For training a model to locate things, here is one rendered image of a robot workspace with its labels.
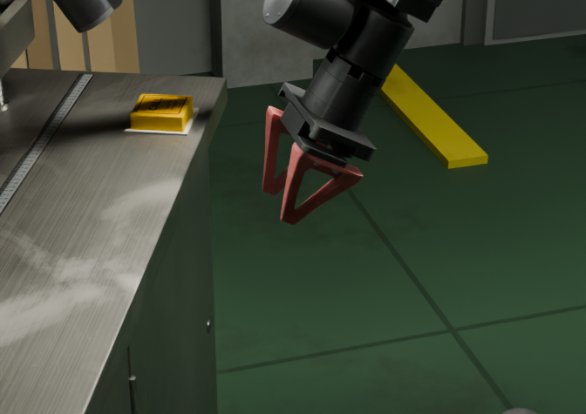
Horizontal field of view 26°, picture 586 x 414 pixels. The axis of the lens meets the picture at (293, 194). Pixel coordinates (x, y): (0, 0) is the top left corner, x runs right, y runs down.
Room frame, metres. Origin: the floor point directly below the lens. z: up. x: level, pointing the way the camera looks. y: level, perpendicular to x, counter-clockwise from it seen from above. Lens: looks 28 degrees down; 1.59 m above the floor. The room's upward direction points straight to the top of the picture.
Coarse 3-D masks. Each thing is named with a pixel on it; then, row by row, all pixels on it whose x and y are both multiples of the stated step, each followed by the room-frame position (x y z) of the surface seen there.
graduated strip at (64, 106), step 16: (80, 80) 1.66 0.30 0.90; (64, 96) 1.60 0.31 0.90; (64, 112) 1.55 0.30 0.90; (48, 128) 1.50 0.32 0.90; (32, 144) 1.45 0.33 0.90; (32, 160) 1.40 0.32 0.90; (16, 176) 1.36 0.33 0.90; (0, 192) 1.32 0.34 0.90; (16, 192) 1.32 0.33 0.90; (0, 208) 1.28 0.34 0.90
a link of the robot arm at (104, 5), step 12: (60, 0) 1.41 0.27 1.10; (72, 0) 1.41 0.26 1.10; (84, 0) 1.41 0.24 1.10; (96, 0) 1.42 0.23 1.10; (108, 0) 1.43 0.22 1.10; (120, 0) 1.43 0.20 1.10; (72, 12) 1.41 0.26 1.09; (84, 12) 1.41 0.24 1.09; (96, 12) 1.41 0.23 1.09; (108, 12) 1.42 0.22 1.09; (72, 24) 1.42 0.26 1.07; (84, 24) 1.41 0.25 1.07; (96, 24) 1.41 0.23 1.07
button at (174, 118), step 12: (144, 96) 1.55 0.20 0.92; (156, 96) 1.55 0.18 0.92; (168, 96) 1.55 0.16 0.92; (180, 96) 1.55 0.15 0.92; (144, 108) 1.51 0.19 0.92; (156, 108) 1.51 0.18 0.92; (168, 108) 1.51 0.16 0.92; (180, 108) 1.51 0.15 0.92; (192, 108) 1.54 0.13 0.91; (132, 120) 1.49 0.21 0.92; (144, 120) 1.49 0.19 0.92; (156, 120) 1.48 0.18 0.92; (168, 120) 1.48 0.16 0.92; (180, 120) 1.48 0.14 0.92
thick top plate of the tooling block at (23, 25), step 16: (16, 0) 1.62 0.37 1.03; (0, 16) 1.56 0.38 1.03; (16, 16) 1.57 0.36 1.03; (32, 16) 1.64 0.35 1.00; (0, 32) 1.51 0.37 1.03; (16, 32) 1.57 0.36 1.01; (32, 32) 1.63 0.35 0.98; (0, 48) 1.50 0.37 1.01; (16, 48) 1.56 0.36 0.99; (0, 64) 1.50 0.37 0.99
